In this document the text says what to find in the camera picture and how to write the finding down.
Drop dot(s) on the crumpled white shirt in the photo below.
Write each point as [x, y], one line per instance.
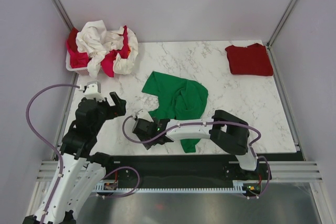
[95, 40]
[125, 59]

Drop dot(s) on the green t shirt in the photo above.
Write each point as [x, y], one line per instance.
[178, 98]

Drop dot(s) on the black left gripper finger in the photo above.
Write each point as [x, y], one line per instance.
[94, 95]
[118, 102]

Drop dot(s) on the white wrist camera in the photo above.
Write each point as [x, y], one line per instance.
[93, 86]
[143, 114]

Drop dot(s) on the crumpled red shirt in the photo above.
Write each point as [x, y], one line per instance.
[71, 41]

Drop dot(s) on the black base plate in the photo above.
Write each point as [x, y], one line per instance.
[188, 170]

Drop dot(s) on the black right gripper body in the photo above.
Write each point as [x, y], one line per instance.
[147, 147]

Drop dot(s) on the white laundry basket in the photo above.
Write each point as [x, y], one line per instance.
[83, 71]

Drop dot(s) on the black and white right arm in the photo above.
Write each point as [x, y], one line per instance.
[227, 131]

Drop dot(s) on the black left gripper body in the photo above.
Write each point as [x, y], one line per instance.
[107, 112]

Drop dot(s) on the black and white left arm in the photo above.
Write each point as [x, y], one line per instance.
[78, 171]

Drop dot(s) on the right aluminium frame post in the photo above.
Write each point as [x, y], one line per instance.
[289, 9]

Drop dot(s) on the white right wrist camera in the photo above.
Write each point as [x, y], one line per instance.
[143, 114]

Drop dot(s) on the folded dark red t shirt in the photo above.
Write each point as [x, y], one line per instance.
[250, 60]

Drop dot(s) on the white slotted cable duct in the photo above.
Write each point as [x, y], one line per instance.
[232, 188]

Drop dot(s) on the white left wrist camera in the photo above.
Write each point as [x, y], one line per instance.
[93, 86]

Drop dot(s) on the crumpled pink shirt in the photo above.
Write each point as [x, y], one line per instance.
[81, 59]

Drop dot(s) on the aluminium front rail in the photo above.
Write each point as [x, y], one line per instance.
[282, 171]

